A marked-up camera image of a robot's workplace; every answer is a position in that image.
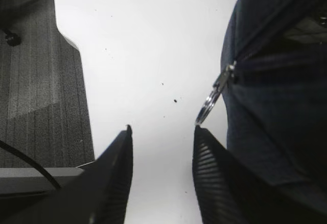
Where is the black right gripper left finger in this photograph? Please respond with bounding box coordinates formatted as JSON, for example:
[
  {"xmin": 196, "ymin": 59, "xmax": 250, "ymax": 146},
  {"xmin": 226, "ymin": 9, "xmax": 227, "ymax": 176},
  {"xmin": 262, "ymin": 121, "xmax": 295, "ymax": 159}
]
[{"xmin": 1, "ymin": 126, "xmax": 133, "ymax": 223}]

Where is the silver zipper pull ring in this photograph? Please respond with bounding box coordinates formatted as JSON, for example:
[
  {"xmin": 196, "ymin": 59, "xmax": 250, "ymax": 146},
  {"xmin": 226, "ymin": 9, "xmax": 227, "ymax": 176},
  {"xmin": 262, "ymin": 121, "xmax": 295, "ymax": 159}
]
[{"xmin": 194, "ymin": 60, "xmax": 237, "ymax": 127}]

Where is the black floor cable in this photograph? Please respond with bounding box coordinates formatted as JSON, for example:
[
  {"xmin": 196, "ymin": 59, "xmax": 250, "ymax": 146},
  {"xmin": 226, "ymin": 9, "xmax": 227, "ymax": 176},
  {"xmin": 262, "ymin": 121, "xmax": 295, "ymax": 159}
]
[{"xmin": 0, "ymin": 139, "xmax": 62, "ymax": 190}]

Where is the dark blue insulated lunch bag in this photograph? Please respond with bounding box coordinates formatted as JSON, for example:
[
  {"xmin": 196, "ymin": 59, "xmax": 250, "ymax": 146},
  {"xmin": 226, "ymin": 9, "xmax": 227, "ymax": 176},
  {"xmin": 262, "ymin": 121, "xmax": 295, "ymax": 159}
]
[{"xmin": 221, "ymin": 0, "xmax": 326, "ymax": 188}]

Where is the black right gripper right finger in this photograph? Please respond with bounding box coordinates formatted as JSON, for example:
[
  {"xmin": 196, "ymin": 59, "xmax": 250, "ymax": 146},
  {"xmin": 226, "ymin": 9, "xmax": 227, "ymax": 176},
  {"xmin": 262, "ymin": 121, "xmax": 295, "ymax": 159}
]
[{"xmin": 192, "ymin": 126, "xmax": 326, "ymax": 223}]

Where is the grey table frame bar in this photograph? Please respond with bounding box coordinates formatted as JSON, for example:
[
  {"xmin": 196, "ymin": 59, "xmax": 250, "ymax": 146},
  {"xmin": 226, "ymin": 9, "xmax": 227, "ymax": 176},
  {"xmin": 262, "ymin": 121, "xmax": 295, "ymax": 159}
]
[{"xmin": 1, "ymin": 162, "xmax": 93, "ymax": 194}]

